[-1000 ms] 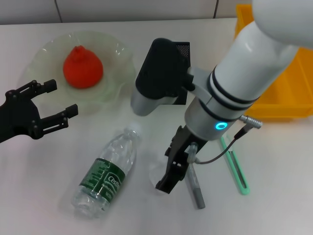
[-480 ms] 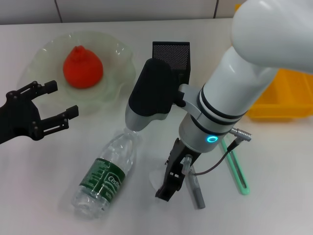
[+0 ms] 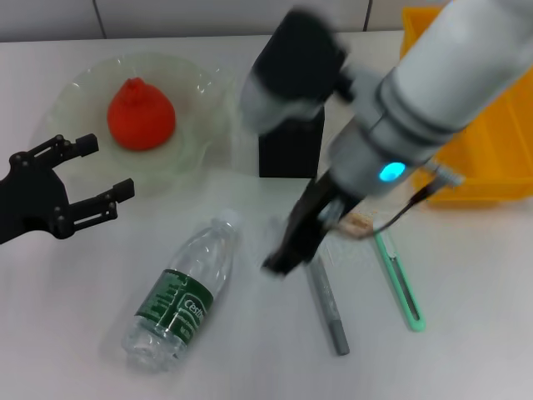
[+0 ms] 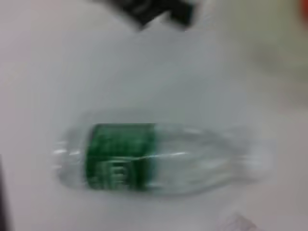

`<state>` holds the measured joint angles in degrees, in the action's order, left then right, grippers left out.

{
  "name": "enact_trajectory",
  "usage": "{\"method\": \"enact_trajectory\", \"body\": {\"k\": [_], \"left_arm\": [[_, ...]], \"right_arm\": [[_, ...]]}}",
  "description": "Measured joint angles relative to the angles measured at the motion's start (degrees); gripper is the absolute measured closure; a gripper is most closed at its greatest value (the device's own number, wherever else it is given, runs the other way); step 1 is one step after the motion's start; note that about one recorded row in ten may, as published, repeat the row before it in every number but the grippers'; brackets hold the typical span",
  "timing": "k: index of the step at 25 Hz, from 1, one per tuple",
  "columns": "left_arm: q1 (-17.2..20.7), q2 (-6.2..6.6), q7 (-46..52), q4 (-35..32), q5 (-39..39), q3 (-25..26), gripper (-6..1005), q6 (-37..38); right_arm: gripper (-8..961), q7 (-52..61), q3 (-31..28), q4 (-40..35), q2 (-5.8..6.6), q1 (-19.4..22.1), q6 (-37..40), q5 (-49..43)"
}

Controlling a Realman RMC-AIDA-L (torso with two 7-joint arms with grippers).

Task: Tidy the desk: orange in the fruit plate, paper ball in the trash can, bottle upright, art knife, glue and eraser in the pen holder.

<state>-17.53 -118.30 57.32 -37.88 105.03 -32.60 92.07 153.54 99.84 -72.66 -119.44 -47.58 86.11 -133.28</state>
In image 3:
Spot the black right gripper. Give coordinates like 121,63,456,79
262,170,363,277

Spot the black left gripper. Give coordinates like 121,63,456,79
0,132,137,245

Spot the grey pen with clear cap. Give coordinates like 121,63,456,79
306,253,351,357

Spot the red-orange fruit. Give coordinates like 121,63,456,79
107,77,177,152

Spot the beige eraser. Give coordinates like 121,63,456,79
347,212,375,239

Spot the clear bottle with green label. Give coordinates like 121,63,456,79
120,207,243,374

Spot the mint green utility knife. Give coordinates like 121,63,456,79
372,231,426,333

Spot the black mesh pen holder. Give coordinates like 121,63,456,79
257,112,326,179

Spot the pale green glass fruit plate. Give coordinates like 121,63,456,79
45,53,234,197

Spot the yellow plastic bin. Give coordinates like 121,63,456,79
399,6,533,208

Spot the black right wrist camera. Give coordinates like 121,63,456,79
240,7,350,137

